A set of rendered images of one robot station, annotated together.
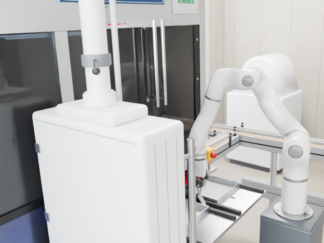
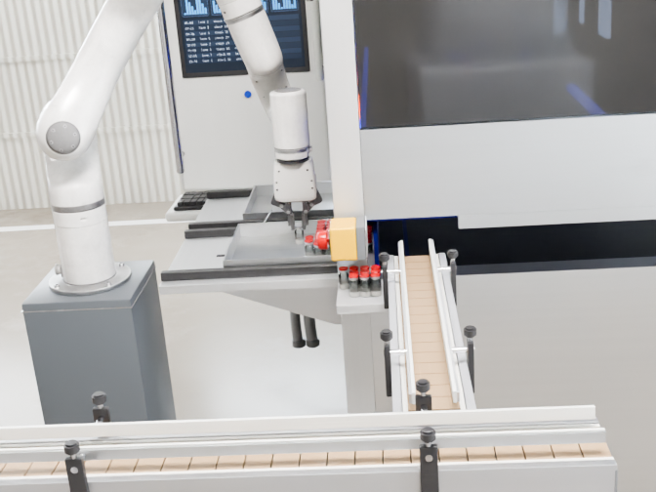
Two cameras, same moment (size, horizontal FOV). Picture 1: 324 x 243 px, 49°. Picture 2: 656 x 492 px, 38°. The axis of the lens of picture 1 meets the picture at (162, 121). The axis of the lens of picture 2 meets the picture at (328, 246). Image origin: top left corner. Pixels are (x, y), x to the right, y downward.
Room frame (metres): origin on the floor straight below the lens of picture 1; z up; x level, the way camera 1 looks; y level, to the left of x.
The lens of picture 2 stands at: (3.68, -1.37, 1.65)
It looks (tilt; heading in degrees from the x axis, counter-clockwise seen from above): 20 degrees down; 146
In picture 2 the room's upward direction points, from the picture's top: 4 degrees counter-clockwise
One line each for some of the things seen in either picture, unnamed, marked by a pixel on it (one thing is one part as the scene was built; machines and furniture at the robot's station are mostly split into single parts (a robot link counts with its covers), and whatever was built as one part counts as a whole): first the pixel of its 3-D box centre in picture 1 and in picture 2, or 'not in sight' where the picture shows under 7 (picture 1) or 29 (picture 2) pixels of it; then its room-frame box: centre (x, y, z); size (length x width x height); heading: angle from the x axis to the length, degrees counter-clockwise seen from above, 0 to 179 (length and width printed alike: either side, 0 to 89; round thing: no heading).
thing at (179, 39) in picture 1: (176, 82); not in sight; (1.90, -0.09, 1.51); 0.43 x 0.01 x 0.59; 142
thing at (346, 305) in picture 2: (202, 169); (370, 296); (2.20, -0.26, 0.87); 0.14 x 0.13 x 0.02; 52
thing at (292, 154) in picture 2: (198, 155); (293, 151); (1.85, -0.19, 1.11); 0.09 x 0.08 x 0.03; 52
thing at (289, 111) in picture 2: (198, 141); (289, 117); (1.84, -0.19, 1.19); 0.09 x 0.08 x 0.13; 156
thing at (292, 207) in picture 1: (293, 194); (84, 243); (1.64, -0.65, 0.95); 0.19 x 0.19 x 0.18
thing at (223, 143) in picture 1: (210, 147); (424, 326); (2.48, -0.35, 0.92); 0.69 x 0.15 x 0.16; 142
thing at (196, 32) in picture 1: (197, 96); not in sight; (2.04, -0.21, 1.40); 0.05 x 0.01 x 0.80; 142
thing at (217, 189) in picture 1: (202, 186); (303, 244); (1.90, -0.22, 0.90); 0.34 x 0.26 x 0.04; 52
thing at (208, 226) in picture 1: (196, 206); (280, 233); (1.72, -0.17, 0.87); 0.70 x 0.48 x 0.02; 142
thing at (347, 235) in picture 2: (207, 153); (347, 238); (2.17, -0.28, 1.00); 0.08 x 0.07 x 0.07; 52
